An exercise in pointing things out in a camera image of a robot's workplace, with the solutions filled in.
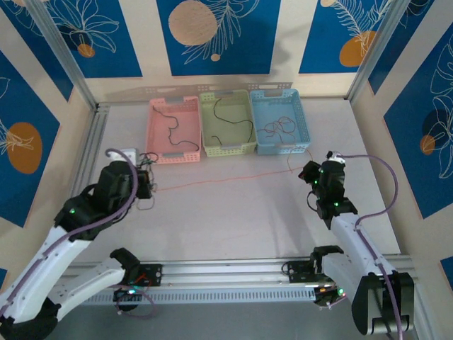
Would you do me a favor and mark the thin dark green cable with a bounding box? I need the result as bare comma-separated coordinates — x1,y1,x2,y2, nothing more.
152,108,200,152

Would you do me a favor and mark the pink perforated plastic basket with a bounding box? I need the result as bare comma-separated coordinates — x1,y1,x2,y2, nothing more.
144,96,202,166

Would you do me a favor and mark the blue perforated plastic basket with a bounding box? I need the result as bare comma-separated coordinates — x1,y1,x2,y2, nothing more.
249,88,313,156

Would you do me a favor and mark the green perforated plastic basket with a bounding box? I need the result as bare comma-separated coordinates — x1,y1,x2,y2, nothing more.
198,89,258,159

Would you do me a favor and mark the aluminium table side rail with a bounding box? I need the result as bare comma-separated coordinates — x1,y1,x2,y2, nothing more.
72,104,109,196

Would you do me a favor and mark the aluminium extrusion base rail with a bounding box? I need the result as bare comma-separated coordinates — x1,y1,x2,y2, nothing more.
70,255,415,284

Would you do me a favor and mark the grey slotted cable duct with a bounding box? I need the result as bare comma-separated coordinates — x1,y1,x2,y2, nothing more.
84,285,318,305

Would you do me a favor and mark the aluminium frame post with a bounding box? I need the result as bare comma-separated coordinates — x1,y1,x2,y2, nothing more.
348,0,404,102
412,283,433,340
26,0,100,111

